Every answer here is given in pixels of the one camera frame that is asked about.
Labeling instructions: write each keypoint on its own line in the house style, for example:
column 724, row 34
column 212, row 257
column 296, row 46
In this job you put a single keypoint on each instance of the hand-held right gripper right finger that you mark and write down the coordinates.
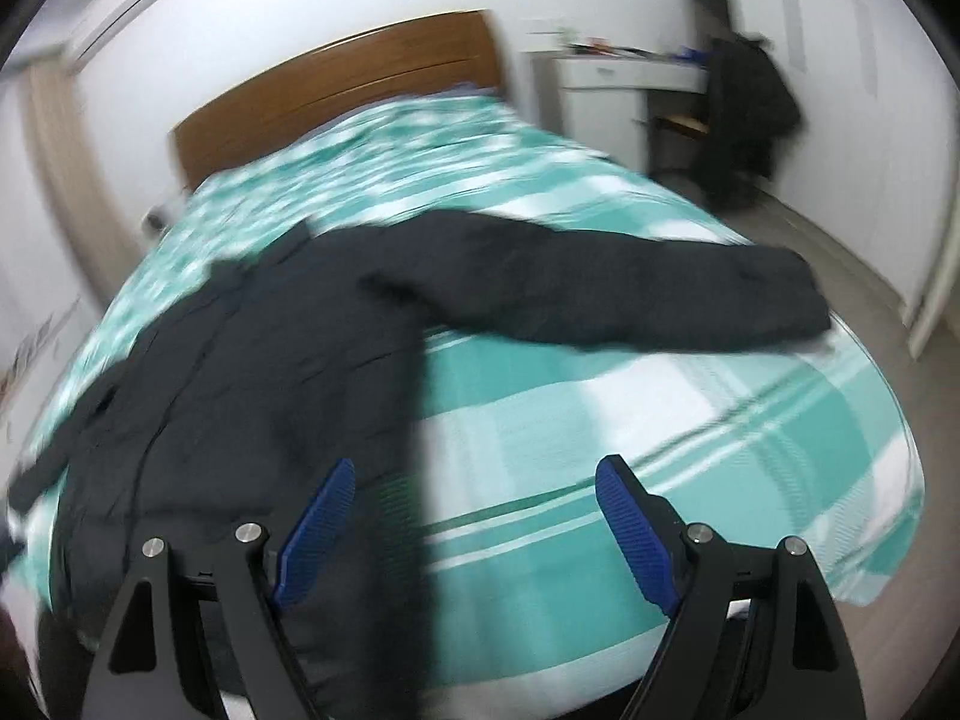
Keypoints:
column 634, row 532

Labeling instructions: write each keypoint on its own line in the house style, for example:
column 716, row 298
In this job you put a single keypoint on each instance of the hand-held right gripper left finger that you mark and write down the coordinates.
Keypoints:
column 319, row 532

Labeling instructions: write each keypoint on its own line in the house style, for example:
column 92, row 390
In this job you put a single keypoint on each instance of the black padded jacket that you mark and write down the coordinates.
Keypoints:
column 262, row 360

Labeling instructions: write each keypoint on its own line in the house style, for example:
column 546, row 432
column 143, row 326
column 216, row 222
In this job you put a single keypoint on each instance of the bed with green plaid sheet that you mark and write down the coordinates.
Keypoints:
column 562, row 420

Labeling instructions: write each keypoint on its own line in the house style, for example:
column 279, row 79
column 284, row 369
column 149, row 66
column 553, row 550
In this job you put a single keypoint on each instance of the small white fan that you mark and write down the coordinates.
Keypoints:
column 154, row 221

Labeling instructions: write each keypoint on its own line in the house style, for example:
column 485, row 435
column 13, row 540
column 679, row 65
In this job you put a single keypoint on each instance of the wooden chair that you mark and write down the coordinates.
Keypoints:
column 682, row 124

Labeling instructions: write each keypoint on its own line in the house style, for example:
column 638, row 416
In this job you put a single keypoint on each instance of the black coat on chair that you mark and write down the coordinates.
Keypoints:
column 742, row 112

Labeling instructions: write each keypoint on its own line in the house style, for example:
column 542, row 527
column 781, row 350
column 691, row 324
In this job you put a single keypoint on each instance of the wooden headboard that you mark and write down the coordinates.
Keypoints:
column 337, row 90

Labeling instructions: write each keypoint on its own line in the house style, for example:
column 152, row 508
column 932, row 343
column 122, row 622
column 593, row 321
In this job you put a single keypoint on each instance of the beige curtain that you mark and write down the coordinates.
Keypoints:
column 67, row 165

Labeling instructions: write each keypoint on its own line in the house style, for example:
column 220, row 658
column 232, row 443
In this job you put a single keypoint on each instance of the white desk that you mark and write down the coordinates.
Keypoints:
column 615, row 75

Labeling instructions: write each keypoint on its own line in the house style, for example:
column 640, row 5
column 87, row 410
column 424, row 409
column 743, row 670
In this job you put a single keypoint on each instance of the blue item on desk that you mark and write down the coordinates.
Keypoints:
column 691, row 54

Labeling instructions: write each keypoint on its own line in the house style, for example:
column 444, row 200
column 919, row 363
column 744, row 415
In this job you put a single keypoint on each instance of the white air conditioner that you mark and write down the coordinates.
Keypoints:
column 112, row 22

